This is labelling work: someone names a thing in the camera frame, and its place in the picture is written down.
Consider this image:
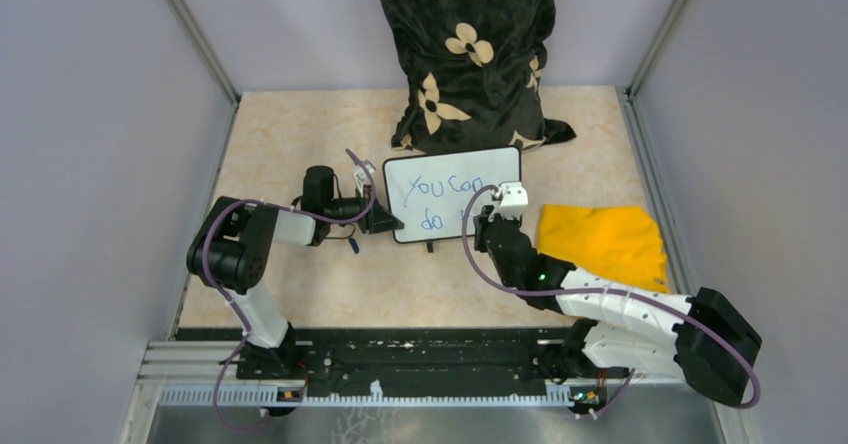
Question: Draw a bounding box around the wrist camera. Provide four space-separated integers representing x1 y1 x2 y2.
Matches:
352 160 375 199
491 181 529 220

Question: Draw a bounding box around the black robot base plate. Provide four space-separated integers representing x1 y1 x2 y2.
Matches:
175 326 631 399

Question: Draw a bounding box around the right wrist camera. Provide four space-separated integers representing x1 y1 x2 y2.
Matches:
491 181 529 220

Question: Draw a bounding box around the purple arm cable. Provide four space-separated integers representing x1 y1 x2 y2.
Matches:
460 185 763 420
200 149 378 437

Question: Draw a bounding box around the aluminium frame post left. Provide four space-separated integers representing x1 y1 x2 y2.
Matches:
165 0 241 106

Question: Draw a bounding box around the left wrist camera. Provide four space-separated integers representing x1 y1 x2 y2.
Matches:
352 160 375 199

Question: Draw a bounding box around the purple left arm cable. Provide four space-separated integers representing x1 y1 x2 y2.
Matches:
200 149 378 437

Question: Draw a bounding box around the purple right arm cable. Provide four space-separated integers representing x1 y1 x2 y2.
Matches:
460 185 763 420

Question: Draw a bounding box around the white whiteboard black frame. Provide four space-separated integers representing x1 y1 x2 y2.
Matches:
382 147 521 244

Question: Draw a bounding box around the white toothed cable rail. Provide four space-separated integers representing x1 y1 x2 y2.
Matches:
158 381 575 409

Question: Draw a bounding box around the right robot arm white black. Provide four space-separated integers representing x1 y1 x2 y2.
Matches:
473 205 762 409

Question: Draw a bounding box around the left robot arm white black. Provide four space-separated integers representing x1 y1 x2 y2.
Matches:
186 163 404 379

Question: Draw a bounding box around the yellow cloth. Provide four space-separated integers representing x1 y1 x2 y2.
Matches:
537 204 671 293

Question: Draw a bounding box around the black floral pillow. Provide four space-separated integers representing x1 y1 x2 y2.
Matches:
379 0 576 154

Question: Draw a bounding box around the blue marker cap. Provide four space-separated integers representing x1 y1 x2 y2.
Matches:
347 237 360 254

